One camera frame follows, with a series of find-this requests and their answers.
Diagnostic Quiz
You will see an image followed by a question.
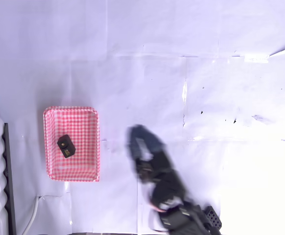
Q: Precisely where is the red white checked tray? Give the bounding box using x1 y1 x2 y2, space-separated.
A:
43 105 101 183

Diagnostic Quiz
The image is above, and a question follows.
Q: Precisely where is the white paper strip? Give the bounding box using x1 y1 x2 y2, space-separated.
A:
268 47 285 58

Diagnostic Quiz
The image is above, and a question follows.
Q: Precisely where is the clear tape strip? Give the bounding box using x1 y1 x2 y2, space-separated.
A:
244 54 270 64

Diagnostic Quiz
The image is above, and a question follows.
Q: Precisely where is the small black cube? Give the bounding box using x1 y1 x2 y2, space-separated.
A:
56 134 76 159

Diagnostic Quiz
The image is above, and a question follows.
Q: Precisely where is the white power cable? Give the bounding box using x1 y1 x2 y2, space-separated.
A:
22 195 41 235

